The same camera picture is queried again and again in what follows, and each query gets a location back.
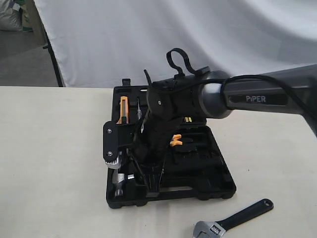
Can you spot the white filled sack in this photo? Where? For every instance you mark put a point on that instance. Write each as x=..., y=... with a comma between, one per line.
x=10, y=17

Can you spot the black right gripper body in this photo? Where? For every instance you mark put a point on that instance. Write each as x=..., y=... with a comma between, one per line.
x=146, y=140

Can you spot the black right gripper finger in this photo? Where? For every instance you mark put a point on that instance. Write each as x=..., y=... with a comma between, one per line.
x=161, y=164
x=148, y=167

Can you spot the black adjustable wrench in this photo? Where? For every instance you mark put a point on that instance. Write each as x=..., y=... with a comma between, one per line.
x=217, y=229

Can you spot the orange handled pliers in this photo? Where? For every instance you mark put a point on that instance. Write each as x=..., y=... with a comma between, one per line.
x=176, y=140

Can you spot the white backdrop cloth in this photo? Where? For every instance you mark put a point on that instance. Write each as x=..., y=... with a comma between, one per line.
x=97, y=43

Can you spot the black backdrop stand pole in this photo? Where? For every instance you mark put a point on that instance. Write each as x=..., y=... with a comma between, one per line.
x=48, y=47

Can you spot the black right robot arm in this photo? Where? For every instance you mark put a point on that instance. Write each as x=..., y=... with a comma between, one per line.
x=214, y=95

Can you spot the cardboard box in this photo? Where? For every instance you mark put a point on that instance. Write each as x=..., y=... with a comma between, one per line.
x=36, y=22

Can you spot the black plastic tool case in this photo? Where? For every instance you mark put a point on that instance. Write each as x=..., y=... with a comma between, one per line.
x=194, y=169

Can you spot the steel claw hammer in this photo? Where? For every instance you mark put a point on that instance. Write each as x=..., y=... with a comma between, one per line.
x=119, y=179

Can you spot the orange utility knife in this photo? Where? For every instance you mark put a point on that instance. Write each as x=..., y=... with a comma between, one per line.
x=124, y=110

